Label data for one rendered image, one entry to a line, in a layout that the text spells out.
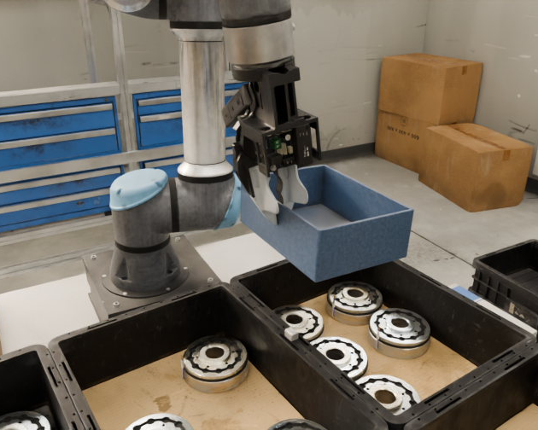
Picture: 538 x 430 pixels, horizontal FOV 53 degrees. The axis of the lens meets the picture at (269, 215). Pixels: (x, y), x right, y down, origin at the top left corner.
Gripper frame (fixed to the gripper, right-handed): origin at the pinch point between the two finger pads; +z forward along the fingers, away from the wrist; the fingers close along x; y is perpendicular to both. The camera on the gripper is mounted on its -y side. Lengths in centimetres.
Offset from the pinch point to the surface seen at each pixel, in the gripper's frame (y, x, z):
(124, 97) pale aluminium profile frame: -193, 16, 27
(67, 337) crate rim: -12.6, -30.0, 15.5
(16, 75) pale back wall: -279, -24, 22
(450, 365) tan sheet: 8.4, 23.2, 33.3
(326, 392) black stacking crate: 11.8, -1.5, 21.6
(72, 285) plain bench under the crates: -67, -29, 39
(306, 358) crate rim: 6.8, -1.6, 19.6
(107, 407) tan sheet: -7.1, -28.2, 25.9
